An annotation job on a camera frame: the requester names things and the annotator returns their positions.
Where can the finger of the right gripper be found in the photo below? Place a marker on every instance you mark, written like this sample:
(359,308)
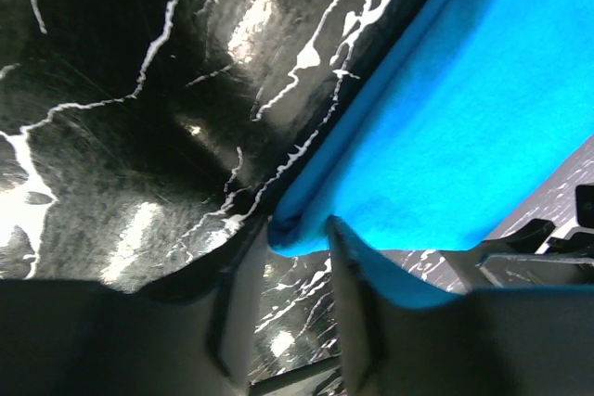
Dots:
(522,270)

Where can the blue t shirt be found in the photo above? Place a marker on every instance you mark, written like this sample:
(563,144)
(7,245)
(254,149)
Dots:
(474,107)

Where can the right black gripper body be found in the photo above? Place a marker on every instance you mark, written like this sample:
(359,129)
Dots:
(543,237)

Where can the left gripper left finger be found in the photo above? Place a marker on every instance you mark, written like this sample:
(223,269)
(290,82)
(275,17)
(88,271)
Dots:
(187,333)

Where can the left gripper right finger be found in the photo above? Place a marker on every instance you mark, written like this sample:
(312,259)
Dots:
(403,336)

